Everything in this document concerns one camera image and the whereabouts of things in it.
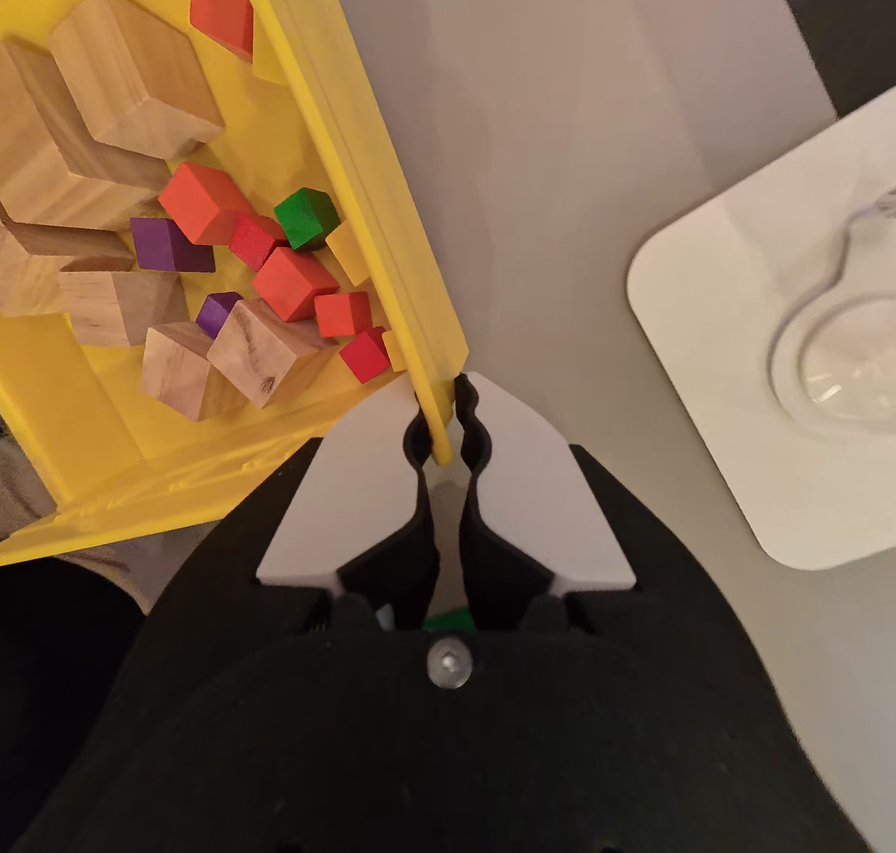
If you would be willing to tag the person's black garment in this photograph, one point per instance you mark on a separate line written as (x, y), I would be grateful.
(49, 692)

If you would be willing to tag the white tray with clear blister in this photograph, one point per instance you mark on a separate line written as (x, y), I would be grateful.
(700, 377)

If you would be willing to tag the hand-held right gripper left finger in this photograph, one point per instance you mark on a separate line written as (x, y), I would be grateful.
(336, 503)

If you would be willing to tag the yellow plastic box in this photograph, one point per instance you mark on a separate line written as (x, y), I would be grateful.
(63, 391)

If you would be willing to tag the pile of wooden coloured cubes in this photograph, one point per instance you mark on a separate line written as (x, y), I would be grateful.
(126, 89)

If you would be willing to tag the person's beige garment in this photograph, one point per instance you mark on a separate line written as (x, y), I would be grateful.
(161, 566)

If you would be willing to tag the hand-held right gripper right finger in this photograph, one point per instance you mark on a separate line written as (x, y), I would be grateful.
(539, 503)

